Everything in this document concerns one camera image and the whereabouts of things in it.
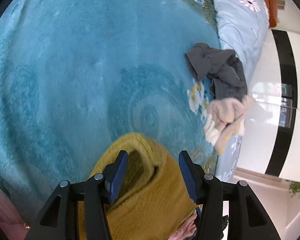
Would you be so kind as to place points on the pink folded garment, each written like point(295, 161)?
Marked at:
point(11, 222)

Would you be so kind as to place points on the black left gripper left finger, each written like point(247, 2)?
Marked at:
point(58, 218)

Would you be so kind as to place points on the teal floral blanket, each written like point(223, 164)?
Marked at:
point(75, 75)

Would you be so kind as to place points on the white glossy wardrobe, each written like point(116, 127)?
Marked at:
point(271, 143)

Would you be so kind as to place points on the light blue daisy quilt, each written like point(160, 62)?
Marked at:
point(248, 47)

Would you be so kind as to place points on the dark grey sweatshirt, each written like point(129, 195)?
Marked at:
point(221, 66)

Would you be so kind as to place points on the mustard yellow knit sweater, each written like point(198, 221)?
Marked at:
point(153, 202)

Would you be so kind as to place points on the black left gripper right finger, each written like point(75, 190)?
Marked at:
point(248, 218)

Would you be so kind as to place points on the beige fluffy sweater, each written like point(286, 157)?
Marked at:
point(225, 118)

